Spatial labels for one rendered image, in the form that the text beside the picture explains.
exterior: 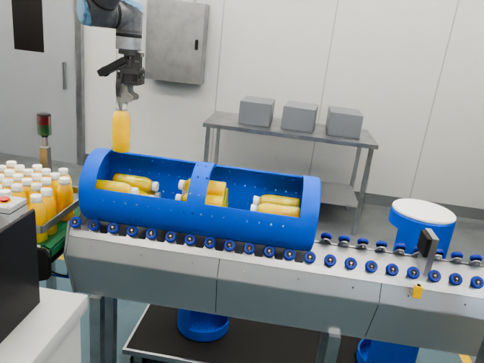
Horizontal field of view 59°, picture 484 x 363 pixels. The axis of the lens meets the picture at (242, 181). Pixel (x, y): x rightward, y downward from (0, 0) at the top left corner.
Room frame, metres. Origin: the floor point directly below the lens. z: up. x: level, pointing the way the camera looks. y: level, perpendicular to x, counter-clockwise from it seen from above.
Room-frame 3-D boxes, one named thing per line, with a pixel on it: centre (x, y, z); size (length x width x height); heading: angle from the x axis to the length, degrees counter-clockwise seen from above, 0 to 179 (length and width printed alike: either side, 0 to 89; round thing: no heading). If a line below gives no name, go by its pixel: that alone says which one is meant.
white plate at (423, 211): (1.87, -0.85, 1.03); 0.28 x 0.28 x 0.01
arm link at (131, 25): (1.59, 0.45, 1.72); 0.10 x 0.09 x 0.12; 134
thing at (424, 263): (1.49, -0.72, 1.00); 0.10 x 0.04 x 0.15; 175
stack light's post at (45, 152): (1.98, 0.96, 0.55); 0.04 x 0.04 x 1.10; 85
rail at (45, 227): (1.60, 0.69, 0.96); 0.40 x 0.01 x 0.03; 175
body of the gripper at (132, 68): (1.59, 0.45, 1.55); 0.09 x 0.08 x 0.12; 85
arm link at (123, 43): (1.59, 0.45, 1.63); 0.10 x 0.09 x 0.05; 175
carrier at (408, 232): (1.87, -0.85, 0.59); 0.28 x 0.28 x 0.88
